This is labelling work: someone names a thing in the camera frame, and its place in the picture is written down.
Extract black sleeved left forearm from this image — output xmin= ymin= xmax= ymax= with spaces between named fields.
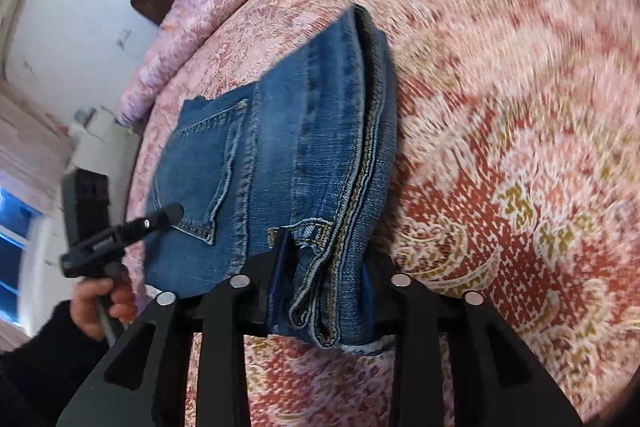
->
xmin=1 ymin=300 xmax=108 ymax=426

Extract person's left hand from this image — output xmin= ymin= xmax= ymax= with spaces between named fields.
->
xmin=70 ymin=270 xmax=137 ymax=340

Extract white drawer cabinet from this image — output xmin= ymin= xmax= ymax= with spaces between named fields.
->
xmin=29 ymin=106 xmax=144 ymax=338

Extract blue denim jeans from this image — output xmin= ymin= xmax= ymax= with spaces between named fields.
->
xmin=143 ymin=6 xmax=397 ymax=355

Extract pink curtain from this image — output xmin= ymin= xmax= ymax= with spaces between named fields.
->
xmin=1 ymin=80 xmax=75 ymax=214

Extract blue lit window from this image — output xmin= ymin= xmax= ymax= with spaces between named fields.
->
xmin=0 ymin=189 xmax=41 ymax=325

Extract pink red patterned bedspread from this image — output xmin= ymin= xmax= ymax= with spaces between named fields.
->
xmin=129 ymin=0 xmax=639 ymax=421

